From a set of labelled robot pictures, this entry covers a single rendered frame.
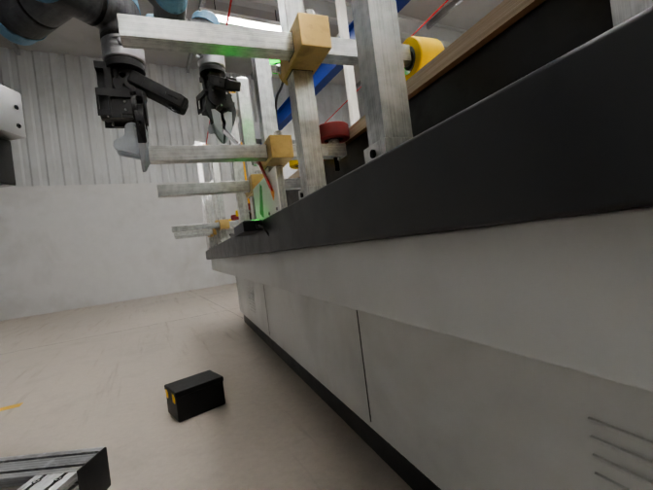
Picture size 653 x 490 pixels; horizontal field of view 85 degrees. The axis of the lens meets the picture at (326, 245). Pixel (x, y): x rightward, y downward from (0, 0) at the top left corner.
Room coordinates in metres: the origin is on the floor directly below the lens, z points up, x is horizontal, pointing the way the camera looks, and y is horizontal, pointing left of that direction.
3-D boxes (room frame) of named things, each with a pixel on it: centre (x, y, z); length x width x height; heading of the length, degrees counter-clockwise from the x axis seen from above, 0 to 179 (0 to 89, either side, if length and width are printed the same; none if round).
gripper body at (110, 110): (0.71, 0.36, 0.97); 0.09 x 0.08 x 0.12; 112
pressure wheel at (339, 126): (0.87, -0.05, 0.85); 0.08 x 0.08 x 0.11
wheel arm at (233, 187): (1.03, 0.23, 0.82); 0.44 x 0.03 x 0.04; 112
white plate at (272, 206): (0.87, 0.14, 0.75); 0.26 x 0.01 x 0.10; 22
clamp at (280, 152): (0.83, 0.09, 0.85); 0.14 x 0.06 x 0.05; 22
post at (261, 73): (0.85, 0.10, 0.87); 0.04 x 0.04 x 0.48; 22
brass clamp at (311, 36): (0.60, 0.00, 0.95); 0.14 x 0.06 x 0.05; 22
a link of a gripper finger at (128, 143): (0.69, 0.35, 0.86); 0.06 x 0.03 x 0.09; 112
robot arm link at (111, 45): (0.71, 0.35, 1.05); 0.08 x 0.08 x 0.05
